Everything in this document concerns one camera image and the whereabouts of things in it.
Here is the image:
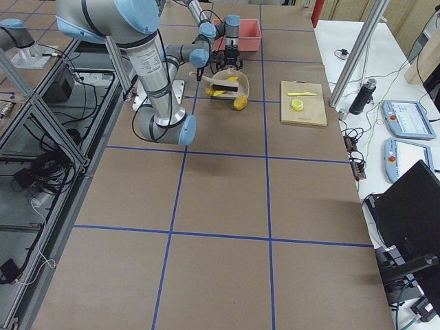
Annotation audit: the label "brown toy potato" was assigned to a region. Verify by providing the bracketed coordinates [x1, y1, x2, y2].
[232, 95, 248, 111]

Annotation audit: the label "lower teach pendant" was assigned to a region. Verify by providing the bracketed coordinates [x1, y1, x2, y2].
[384, 137, 435, 183]

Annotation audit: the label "black monitor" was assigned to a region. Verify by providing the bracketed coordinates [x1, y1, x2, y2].
[366, 160, 439, 313]

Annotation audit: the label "bamboo cutting board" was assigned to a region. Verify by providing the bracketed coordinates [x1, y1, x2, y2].
[280, 81, 327, 127]

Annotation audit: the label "aluminium frame post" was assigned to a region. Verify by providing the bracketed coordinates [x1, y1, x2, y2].
[329, 0, 390, 108]

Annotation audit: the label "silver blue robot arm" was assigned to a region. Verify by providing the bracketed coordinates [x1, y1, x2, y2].
[183, 1, 243, 71]
[56, 1, 217, 146]

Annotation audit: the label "pink plastic bin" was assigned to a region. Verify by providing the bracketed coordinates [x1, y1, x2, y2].
[211, 18, 263, 52]

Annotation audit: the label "yellow toy lemon slices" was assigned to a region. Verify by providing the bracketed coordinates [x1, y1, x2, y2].
[291, 99, 304, 111]

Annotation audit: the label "beige plastic dustpan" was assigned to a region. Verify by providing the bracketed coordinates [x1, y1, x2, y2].
[212, 68, 250, 99]

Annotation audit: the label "yellow plastic toy knife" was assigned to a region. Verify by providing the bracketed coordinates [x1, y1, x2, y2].
[287, 91, 318, 97]

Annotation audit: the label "teach pendant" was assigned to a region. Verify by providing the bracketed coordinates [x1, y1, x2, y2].
[382, 100, 437, 140]
[384, 137, 435, 183]

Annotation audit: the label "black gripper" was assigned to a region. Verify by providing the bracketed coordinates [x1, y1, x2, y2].
[195, 60, 223, 81]
[213, 45, 243, 69]

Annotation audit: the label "beige brush black bristles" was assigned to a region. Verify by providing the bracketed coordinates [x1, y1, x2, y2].
[189, 71, 239, 92]

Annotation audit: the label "upper teach pendant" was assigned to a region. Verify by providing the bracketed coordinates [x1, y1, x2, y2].
[382, 100, 437, 140]

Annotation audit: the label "black water bottle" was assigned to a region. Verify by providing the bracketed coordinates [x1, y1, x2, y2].
[349, 78, 377, 115]

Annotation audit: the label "yellow toy corn cob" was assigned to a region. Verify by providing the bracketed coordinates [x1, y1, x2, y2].
[205, 87, 226, 98]

